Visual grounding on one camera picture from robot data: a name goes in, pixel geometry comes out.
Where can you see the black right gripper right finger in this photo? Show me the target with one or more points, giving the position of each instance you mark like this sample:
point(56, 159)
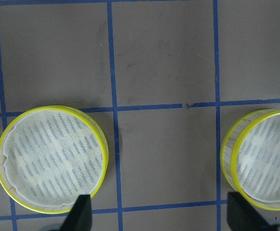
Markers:
point(241, 216)

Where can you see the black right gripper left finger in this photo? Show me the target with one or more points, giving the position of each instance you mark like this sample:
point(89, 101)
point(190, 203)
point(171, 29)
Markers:
point(80, 216)

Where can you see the yellow bamboo steamer basket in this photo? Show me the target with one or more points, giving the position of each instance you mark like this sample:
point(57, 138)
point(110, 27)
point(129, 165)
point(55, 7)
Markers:
point(50, 155)

